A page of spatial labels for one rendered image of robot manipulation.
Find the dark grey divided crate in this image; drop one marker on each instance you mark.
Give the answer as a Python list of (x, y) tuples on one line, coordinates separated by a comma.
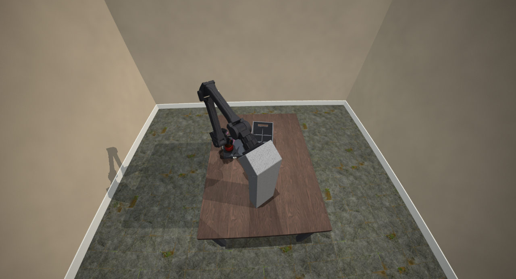
[(262, 133)]

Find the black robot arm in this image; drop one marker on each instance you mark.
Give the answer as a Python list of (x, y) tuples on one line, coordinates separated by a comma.
[(238, 127)]

